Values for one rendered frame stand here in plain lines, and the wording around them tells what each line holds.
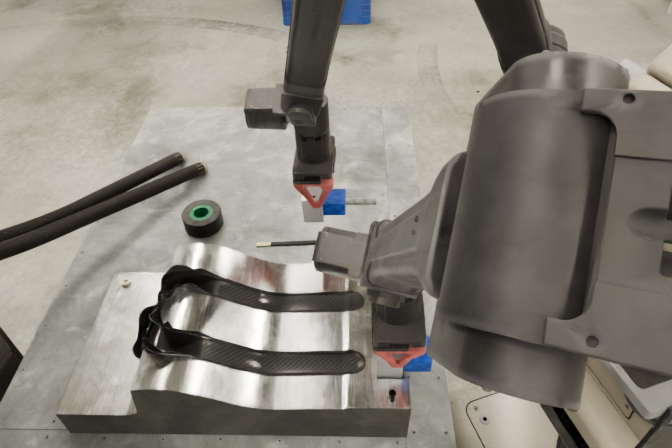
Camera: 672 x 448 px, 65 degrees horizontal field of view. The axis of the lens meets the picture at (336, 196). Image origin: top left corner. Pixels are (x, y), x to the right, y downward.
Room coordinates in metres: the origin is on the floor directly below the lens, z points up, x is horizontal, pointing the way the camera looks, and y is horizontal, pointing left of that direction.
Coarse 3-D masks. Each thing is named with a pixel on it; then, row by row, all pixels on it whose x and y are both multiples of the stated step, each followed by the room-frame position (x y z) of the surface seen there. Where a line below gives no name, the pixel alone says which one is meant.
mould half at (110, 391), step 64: (192, 256) 0.58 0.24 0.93; (128, 320) 0.51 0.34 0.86; (192, 320) 0.46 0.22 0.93; (256, 320) 0.48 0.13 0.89; (320, 320) 0.48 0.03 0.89; (128, 384) 0.40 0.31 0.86; (192, 384) 0.36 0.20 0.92; (256, 384) 0.38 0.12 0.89; (320, 384) 0.38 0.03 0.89; (384, 384) 0.37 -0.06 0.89
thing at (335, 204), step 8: (312, 192) 0.70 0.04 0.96; (320, 192) 0.70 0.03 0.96; (336, 192) 0.71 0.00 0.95; (344, 192) 0.71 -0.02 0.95; (304, 200) 0.68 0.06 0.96; (328, 200) 0.69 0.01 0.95; (336, 200) 0.69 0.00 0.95; (344, 200) 0.69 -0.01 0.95; (352, 200) 0.70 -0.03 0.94; (360, 200) 0.70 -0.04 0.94; (368, 200) 0.70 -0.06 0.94; (304, 208) 0.68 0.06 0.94; (312, 208) 0.68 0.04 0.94; (320, 208) 0.68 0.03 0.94; (328, 208) 0.68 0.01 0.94; (336, 208) 0.68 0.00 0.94; (344, 208) 0.68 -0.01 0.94; (304, 216) 0.68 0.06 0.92; (312, 216) 0.68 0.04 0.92; (320, 216) 0.68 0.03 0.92
